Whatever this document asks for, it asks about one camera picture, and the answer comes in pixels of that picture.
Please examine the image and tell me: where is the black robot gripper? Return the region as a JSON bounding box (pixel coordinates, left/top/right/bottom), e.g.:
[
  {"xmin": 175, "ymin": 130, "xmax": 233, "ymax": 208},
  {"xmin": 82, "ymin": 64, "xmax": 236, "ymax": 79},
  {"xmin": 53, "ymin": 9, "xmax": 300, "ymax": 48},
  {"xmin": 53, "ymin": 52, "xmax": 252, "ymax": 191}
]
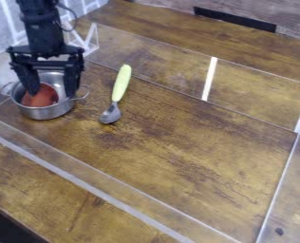
[{"xmin": 7, "ymin": 0, "xmax": 85, "ymax": 98}]

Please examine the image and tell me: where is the red toy mushroom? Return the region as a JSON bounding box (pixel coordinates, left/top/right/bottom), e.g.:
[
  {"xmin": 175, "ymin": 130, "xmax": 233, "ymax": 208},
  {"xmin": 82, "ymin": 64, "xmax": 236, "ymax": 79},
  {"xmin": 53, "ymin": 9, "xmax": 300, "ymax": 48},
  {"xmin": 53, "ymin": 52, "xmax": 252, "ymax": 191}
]
[{"xmin": 20, "ymin": 84, "xmax": 59, "ymax": 107}]

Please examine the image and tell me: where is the small silver pot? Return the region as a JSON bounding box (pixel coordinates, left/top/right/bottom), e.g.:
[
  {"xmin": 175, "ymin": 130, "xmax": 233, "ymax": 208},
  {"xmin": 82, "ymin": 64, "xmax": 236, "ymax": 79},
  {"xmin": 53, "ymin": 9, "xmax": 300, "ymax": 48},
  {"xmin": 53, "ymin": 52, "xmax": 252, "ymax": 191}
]
[{"xmin": 3, "ymin": 71, "xmax": 89, "ymax": 121}]

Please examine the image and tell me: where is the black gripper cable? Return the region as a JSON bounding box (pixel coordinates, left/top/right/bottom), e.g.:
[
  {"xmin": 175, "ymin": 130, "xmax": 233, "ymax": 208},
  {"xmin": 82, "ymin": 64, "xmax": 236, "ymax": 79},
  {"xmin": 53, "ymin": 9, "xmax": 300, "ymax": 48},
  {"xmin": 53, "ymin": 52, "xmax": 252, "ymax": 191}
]
[{"xmin": 53, "ymin": 1, "xmax": 79, "ymax": 32}]

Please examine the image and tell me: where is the spoon with yellow-green handle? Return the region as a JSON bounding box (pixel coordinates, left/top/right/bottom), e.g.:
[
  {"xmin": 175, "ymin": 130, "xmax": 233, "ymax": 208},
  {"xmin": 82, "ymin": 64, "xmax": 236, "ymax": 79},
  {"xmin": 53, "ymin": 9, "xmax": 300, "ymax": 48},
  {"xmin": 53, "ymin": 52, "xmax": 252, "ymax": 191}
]
[{"xmin": 99, "ymin": 65, "xmax": 133, "ymax": 123}]

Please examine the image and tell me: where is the black bar on wall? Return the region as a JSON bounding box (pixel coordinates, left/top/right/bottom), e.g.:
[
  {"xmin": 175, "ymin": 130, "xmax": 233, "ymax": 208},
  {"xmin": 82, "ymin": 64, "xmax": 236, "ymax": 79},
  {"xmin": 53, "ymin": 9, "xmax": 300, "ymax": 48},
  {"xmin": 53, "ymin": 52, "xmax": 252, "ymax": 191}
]
[{"xmin": 193, "ymin": 7, "xmax": 277, "ymax": 33}]

